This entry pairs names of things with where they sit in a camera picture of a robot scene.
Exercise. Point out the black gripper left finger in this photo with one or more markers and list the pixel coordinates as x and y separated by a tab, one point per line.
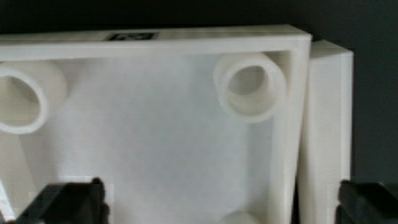
67	204

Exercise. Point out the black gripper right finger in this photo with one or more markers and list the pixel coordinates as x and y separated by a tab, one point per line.
367	203

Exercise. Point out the white square tabletop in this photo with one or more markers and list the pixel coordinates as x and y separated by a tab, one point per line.
160	108

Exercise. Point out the white U-shaped obstacle fence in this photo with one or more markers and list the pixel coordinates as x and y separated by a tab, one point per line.
325	140

